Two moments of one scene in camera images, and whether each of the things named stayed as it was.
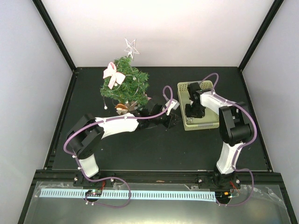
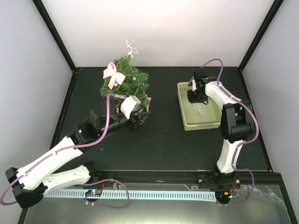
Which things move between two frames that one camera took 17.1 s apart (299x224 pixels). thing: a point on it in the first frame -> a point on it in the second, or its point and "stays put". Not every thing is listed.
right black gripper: (189, 114) -> (192, 100)
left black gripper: (173, 117) -> (135, 123)
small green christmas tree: (133, 89) stays put
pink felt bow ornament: (111, 71) stays put
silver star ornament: (131, 49) stays put
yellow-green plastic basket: (211, 118) stays put
